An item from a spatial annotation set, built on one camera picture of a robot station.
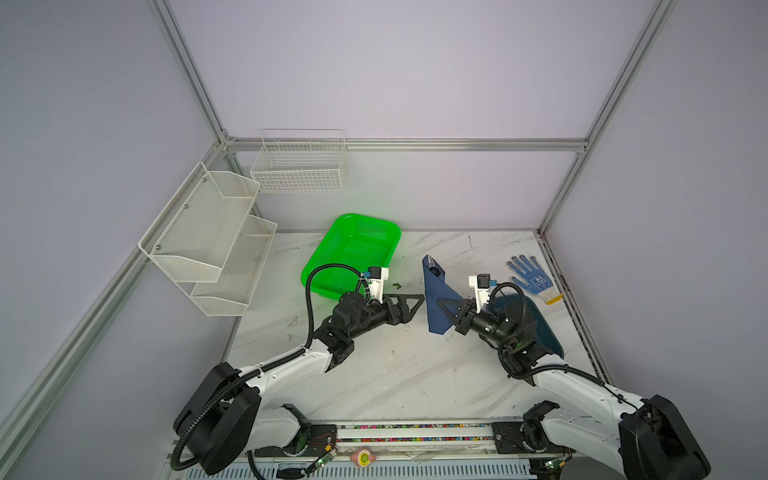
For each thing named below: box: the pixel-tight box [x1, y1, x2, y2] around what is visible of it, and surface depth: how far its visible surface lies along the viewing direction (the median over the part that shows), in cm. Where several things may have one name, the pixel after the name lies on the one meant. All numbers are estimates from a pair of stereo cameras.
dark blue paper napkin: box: [422, 255, 463, 335], surface depth 76 cm
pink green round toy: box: [350, 449, 377, 467], surface depth 69 cm
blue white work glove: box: [506, 254, 563, 305], surface depth 107 cm
